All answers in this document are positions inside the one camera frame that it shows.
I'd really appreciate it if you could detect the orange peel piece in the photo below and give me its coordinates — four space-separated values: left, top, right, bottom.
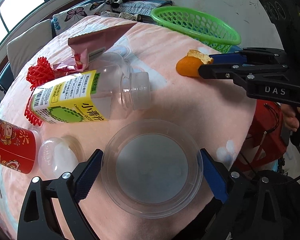
175 49 214 77

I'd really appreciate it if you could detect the clear plastic dome cup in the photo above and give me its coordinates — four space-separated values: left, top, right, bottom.
37 135 84 179

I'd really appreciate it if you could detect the red cylindrical snack can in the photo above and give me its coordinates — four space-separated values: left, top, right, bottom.
0 119 42 174

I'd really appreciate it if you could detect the clear round plastic lid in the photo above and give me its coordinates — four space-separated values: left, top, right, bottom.
101 119 203 219

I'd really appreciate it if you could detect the clear bottle yellow green label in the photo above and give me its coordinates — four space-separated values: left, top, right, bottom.
29 52 151 124

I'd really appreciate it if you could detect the pink foil snack wrapper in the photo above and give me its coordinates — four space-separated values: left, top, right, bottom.
52 22 136 73

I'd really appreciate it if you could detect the red foam fruit net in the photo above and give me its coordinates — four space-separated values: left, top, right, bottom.
24 57 55 126

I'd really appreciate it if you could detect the person's hand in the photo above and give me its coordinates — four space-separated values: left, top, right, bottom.
281 103 300 132

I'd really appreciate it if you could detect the green plastic basket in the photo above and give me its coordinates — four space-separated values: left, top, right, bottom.
151 6 241 54

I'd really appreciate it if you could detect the red bag under table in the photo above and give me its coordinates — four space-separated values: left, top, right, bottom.
233 100 289 172

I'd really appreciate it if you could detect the patterned blue cloth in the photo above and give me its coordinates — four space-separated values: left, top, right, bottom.
112 0 173 16

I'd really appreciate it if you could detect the crumpled patterned cloth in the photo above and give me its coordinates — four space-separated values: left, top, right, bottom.
101 11 141 22

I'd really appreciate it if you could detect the pink blanket table cover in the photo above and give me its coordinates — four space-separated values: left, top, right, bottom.
0 16 256 239

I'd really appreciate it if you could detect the grey pillow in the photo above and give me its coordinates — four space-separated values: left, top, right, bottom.
7 20 53 78

